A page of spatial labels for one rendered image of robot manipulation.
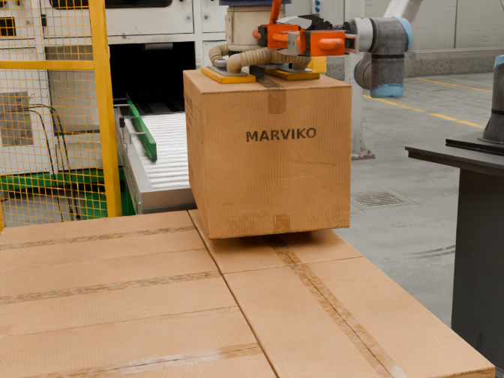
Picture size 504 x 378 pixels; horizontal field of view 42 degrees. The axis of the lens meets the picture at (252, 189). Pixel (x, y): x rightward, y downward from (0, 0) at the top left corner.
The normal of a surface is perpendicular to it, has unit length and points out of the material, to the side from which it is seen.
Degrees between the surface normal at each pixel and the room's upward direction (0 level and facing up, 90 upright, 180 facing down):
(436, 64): 90
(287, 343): 0
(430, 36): 90
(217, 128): 91
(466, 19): 90
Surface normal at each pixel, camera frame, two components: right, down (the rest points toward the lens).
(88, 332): -0.03, -0.96
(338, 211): 0.18, 0.26
